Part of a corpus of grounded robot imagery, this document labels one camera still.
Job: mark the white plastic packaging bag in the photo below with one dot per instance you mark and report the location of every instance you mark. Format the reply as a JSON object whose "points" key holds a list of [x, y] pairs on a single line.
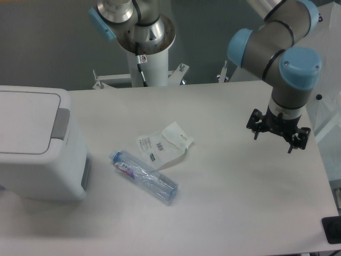
{"points": [[162, 147]]}

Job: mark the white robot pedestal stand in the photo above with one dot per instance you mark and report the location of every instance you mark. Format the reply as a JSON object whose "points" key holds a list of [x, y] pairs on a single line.
{"points": [[144, 70]]}

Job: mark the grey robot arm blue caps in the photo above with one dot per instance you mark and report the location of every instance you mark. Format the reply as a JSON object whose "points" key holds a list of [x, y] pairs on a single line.
{"points": [[271, 54]]}

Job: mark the empty clear plastic bottle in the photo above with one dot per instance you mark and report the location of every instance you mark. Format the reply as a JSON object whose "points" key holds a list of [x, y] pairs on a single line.
{"points": [[156, 183]]}

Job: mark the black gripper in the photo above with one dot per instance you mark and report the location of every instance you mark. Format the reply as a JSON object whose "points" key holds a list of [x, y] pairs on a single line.
{"points": [[286, 128]]}

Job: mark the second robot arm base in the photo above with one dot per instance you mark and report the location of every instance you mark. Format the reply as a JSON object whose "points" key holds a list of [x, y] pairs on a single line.
{"points": [[138, 26]]}

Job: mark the white trash can lid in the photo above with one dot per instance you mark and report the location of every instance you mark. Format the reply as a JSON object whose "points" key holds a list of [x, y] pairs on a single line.
{"points": [[31, 117]]}

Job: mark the black device at table edge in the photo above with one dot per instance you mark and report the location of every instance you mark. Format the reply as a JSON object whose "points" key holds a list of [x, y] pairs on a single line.
{"points": [[331, 226]]}

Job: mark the white trash can body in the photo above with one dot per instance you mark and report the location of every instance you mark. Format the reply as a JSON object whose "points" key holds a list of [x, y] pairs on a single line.
{"points": [[59, 174]]}

